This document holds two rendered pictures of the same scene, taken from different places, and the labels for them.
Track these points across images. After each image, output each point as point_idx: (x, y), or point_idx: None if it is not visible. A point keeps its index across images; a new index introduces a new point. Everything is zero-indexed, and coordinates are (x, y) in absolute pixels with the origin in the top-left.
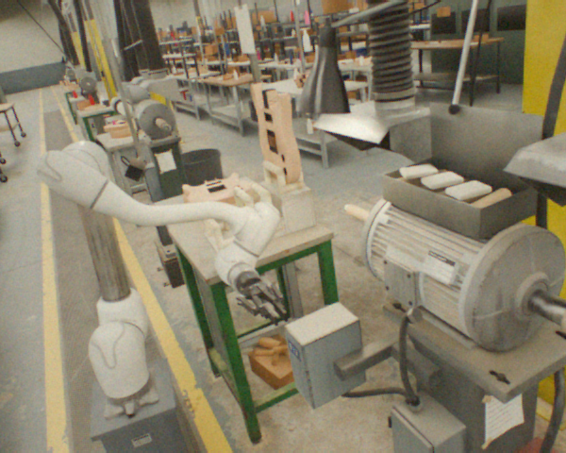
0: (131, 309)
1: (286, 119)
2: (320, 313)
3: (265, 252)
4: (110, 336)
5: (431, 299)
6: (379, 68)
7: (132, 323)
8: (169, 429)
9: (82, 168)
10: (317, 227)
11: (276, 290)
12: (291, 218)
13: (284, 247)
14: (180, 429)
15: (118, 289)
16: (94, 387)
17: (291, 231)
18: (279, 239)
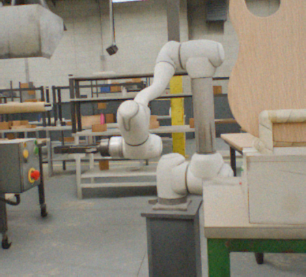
0: (192, 161)
1: (236, 31)
2: (22, 140)
3: (214, 194)
4: (162, 155)
5: None
6: None
7: (188, 169)
8: (146, 228)
9: (161, 51)
10: (238, 222)
11: (79, 147)
12: (244, 185)
13: (210, 200)
14: (151, 240)
15: (195, 144)
16: (195, 199)
17: (245, 206)
18: (238, 202)
